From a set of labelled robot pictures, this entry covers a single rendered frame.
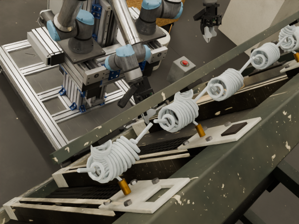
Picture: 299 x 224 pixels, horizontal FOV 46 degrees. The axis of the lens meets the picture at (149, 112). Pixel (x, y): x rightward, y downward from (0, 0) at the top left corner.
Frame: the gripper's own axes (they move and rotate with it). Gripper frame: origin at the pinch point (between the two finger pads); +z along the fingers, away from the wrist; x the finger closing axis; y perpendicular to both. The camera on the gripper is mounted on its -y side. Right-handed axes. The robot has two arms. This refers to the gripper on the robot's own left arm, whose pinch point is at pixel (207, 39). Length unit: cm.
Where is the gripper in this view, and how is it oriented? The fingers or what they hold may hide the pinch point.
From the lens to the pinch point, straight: 200.7
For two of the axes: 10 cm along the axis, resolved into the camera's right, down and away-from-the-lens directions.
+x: 7.9, -3.3, 5.2
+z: 0.7, 8.9, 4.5
